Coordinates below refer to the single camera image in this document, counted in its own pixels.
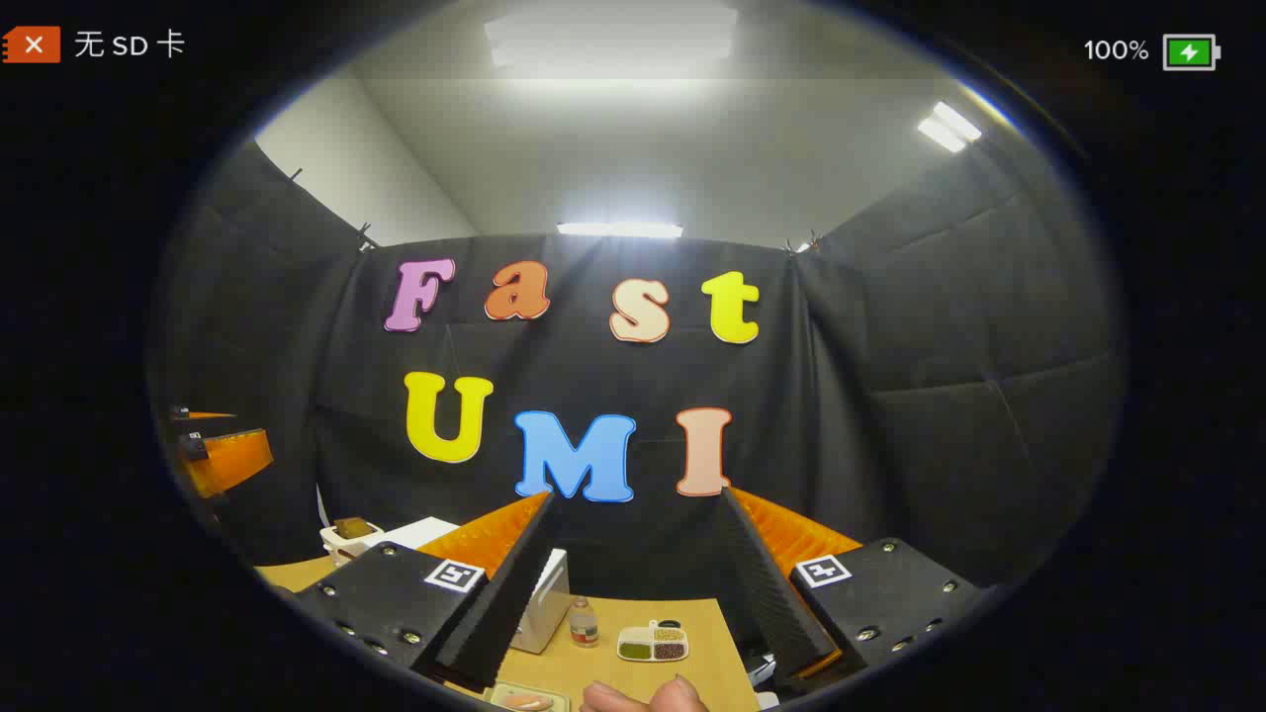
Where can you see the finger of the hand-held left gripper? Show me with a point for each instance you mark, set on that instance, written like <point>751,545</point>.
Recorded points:
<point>232,460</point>
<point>203,414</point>

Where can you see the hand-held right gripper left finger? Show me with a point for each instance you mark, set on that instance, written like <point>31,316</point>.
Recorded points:
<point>514,583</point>

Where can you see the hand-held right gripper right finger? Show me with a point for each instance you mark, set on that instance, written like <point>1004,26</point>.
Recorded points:
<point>767,583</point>

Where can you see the white microwave oven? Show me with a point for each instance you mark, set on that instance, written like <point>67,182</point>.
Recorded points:
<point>544,605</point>

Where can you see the coconut-coated cream bread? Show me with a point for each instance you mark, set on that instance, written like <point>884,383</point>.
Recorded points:
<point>529,702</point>

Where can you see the clear bottle with red label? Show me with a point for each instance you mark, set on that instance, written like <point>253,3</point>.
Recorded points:
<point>584,628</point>

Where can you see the square pale green plate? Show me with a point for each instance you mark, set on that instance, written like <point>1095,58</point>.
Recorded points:
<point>502,692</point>

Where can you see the divided white dish of beans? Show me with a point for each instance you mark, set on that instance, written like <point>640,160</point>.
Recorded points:
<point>653,648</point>

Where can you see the brown bread slice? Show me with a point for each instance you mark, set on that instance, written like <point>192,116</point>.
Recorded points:
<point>351,527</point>

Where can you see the white toaster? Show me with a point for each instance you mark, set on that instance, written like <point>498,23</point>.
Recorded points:
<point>341,549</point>

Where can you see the ceiling light panel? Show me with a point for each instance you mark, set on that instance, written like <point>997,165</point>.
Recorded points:
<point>608,35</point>
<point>949,127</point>
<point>618,229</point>

